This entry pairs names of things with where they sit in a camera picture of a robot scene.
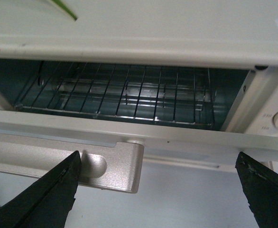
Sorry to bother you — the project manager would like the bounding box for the glass oven door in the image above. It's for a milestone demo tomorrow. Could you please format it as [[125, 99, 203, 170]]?
[[0, 109, 278, 172]]

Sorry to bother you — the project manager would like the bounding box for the metal wire oven rack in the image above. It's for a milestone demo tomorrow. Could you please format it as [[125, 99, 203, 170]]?
[[14, 62, 215, 129]]

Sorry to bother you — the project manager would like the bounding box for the cream Toshiba toaster oven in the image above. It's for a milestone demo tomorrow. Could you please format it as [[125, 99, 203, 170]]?
[[0, 0, 278, 141]]

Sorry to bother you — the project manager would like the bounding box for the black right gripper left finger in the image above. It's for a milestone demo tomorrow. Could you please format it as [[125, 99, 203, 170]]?
[[0, 151, 82, 228]]

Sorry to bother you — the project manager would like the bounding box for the silver oven door handle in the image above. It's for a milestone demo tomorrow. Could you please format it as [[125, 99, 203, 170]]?
[[0, 133, 144, 193]]

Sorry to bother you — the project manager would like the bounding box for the green striped spider plant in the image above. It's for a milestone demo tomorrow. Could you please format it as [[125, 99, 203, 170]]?
[[49, 0, 78, 21]]

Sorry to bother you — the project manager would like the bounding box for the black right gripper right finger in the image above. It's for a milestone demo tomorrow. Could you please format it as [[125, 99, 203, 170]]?
[[235, 152, 278, 228]]

